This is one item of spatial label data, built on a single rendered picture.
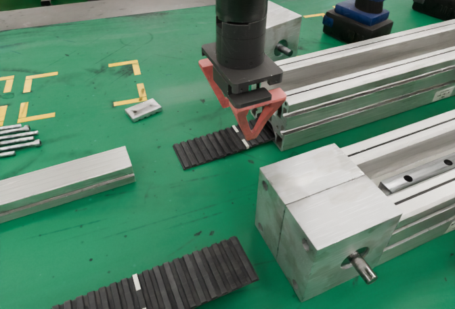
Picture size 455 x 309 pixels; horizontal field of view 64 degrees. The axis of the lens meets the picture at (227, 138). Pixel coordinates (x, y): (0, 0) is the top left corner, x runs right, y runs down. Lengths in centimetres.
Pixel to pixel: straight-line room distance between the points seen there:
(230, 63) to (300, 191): 17
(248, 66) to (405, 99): 29
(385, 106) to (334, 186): 26
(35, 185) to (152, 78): 29
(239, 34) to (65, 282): 31
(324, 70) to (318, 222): 30
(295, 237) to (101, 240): 22
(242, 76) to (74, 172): 23
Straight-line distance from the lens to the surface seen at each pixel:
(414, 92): 64
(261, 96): 42
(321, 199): 34
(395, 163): 46
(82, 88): 68
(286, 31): 66
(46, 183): 48
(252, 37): 41
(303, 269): 35
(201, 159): 49
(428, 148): 48
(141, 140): 54
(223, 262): 37
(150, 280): 37
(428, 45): 72
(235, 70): 42
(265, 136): 52
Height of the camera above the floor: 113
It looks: 42 degrees down
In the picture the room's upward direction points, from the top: straight up
